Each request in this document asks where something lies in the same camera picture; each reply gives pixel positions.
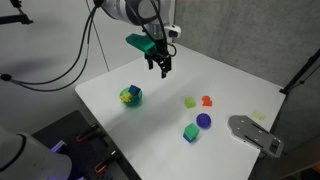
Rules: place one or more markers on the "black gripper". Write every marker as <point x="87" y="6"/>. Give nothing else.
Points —
<point x="159" y="53"/>

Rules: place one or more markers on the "yellow spiky toy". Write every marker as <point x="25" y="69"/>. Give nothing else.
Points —
<point x="126" y="97"/>

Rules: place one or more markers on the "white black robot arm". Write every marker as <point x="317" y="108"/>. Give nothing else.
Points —
<point x="153" y="17"/>

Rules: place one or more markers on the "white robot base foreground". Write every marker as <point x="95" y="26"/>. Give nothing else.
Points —
<point x="22" y="157"/>

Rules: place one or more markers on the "dark blue cube in bowl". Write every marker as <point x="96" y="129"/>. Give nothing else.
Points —
<point x="134" y="90"/>

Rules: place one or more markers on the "green bowl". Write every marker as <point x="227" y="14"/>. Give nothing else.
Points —
<point x="135" y="99"/>

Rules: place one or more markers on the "lime green cube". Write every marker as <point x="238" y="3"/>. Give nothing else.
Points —
<point x="189" y="102"/>

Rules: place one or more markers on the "orange toy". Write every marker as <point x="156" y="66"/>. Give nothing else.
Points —
<point x="206" y="101"/>

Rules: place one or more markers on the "purple spiky ball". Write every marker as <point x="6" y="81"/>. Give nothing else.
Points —
<point x="203" y="120"/>

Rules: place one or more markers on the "blue cube under green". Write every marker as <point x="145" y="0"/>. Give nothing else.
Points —
<point x="190" y="140"/>

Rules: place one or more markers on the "red black clamp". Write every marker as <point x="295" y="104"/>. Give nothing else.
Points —
<point x="84" y="136"/>
<point x="102" y="165"/>

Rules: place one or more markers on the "grey metal mounting plate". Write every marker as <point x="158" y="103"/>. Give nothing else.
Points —
<point x="248" y="131"/>

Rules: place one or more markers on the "black breadboard base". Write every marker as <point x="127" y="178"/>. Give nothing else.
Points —
<point x="86" y="155"/>

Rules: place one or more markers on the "black pole stand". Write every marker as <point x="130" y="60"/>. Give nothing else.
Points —
<point x="295" y="81"/>

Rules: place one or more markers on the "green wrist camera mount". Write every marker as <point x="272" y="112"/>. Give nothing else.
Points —
<point x="142" y="43"/>

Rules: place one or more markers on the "black camera tripod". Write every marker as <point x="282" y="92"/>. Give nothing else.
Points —
<point x="21" y="17"/>

